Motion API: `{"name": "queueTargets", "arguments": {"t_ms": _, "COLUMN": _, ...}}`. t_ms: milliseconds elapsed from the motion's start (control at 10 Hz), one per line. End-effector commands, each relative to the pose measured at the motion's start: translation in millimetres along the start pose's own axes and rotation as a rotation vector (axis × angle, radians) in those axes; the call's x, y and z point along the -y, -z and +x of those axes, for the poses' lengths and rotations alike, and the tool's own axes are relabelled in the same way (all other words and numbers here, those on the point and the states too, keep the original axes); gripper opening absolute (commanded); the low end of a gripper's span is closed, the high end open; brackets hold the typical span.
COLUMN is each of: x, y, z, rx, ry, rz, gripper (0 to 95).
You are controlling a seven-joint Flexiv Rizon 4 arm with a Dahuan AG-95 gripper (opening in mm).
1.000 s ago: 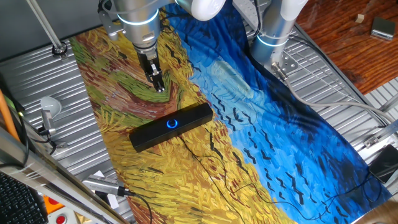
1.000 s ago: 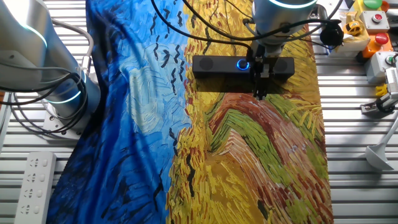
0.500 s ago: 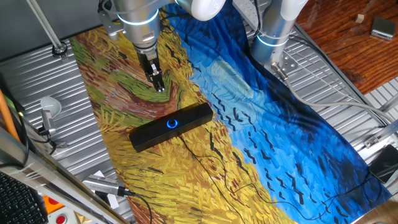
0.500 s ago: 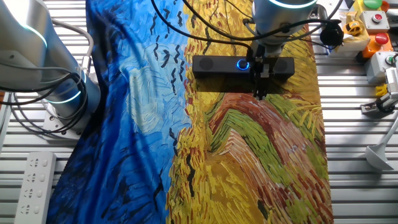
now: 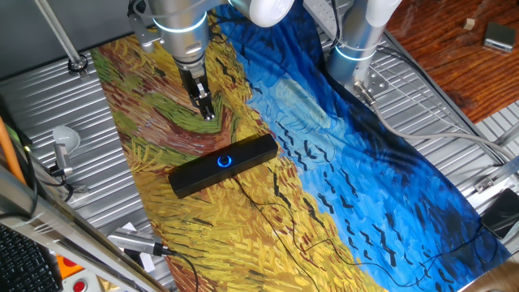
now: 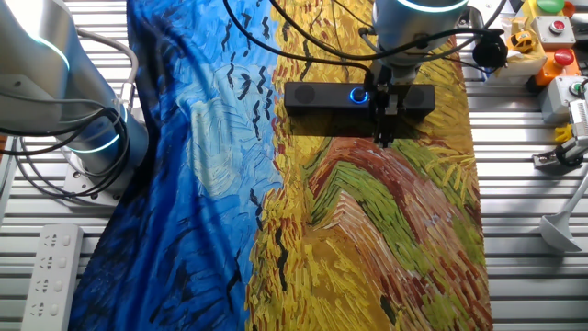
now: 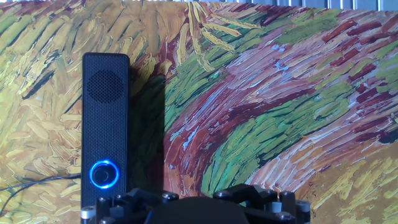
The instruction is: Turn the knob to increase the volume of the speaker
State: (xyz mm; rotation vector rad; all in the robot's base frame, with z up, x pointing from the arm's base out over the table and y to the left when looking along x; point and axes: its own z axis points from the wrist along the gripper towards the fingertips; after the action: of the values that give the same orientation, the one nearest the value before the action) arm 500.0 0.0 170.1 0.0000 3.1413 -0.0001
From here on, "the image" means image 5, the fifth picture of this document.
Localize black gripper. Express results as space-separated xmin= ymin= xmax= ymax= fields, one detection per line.
xmin=174 ymin=56 xmax=217 ymax=122

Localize black speaker bar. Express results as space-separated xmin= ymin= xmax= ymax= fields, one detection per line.
xmin=168 ymin=133 xmax=280 ymax=200

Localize white power strip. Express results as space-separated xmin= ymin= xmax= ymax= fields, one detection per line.
xmin=302 ymin=0 xmax=341 ymax=41

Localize grey metal pole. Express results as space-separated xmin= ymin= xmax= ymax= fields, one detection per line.
xmin=34 ymin=0 xmax=89 ymax=78

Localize Van Gogh painting cloth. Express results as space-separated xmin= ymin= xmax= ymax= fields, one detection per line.
xmin=89 ymin=0 xmax=512 ymax=292

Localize orange pole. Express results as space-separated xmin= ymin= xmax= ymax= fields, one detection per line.
xmin=0 ymin=115 xmax=26 ymax=184

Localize orange emergency stop box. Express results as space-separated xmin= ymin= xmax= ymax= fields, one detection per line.
xmin=54 ymin=254 xmax=84 ymax=280

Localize grey box red button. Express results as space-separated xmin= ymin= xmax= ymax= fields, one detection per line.
xmin=60 ymin=271 xmax=102 ymax=292

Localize black keyboard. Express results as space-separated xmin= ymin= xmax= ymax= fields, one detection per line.
xmin=0 ymin=225 xmax=64 ymax=292

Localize silver metal box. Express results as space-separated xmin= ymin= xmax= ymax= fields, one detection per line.
xmin=483 ymin=21 xmax=517 ymax=54

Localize aluminium profile bar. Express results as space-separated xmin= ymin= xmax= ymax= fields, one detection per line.
xmin=486 ymin=156 xmax=519 ymax=183

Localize black phone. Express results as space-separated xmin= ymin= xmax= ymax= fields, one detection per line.
xmin=480 ymin=187 xmax=519 ymax=240

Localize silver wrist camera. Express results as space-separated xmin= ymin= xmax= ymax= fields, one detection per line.
xmin=127 ymin=0 xmax=164 ymax=54

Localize thin black speaker cable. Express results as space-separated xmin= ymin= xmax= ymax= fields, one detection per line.
xmin=231 ymin=174 xmax=500 ymax=292

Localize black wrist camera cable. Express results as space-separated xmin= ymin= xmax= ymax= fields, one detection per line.
xmin=127 ymin=0 xmax=230 ymax=45

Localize silver ribbed camera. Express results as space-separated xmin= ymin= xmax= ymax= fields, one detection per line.
xmin=107 ymin=227 xmax=175 ymax=257

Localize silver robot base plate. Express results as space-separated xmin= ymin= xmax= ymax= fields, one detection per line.
xmin=352 ymin=67 xmax=390 ymax=102

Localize aluminium frame rail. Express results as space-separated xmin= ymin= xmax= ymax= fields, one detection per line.
xmin=0 ymin=161 xmax=169 ymax=292

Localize thick grey robot cable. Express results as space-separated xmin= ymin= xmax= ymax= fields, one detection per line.
xmin=353 ymin=80 xmax=519 ymax=163

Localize silver corner bracket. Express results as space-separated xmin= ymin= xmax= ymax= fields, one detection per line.
xmin=473 ymin=176 xmax=496 ymax=195

